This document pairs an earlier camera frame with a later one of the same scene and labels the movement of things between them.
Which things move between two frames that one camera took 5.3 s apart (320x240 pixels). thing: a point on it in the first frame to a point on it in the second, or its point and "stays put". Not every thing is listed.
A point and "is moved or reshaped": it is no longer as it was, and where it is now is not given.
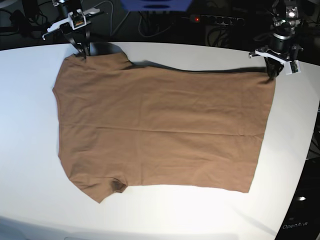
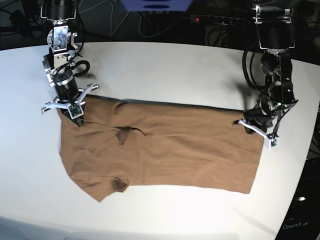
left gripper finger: [271, 64] to [249, 131]
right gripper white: [69, 36] to [79, 121]
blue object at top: [156, 5] stays put
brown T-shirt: [121, 124] is moved or reshaped
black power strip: [227, 20] stays put
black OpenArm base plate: [302, 221] stays put
